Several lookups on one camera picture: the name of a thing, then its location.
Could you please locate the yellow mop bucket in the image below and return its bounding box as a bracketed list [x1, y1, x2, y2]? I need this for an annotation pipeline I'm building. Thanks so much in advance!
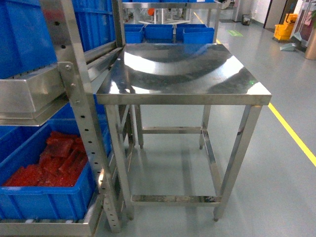
[274, 13, 298, 41]

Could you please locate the beige plant pot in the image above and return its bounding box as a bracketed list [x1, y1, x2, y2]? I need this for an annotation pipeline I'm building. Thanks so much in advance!
[305, 29, 316, 60]

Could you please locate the stainless steel shelf rack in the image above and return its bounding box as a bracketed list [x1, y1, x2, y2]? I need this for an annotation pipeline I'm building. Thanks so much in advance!
[0, 0, 134, 237]

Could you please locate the stainless steel side table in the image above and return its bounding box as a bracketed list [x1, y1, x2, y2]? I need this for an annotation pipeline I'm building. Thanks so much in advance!
[96, 43, 272, 221]

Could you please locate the red parts pile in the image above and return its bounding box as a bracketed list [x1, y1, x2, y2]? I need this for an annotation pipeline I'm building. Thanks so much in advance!
[2, 131, 88, 187]

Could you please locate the blue bin with red parts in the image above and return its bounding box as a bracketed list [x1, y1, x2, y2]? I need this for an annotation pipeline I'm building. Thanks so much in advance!
[0, 118, 112, 221]

